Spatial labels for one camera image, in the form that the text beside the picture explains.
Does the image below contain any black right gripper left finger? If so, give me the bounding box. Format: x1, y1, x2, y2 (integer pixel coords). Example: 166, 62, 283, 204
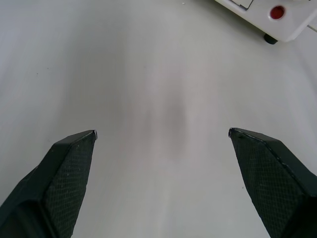
0, 129, 98, 238

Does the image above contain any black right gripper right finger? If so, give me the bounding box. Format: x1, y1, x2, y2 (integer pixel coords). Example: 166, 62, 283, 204
228, 127, 317, 238

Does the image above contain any white box with red button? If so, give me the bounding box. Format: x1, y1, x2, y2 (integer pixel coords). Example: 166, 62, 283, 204
214, 0, 317, 45

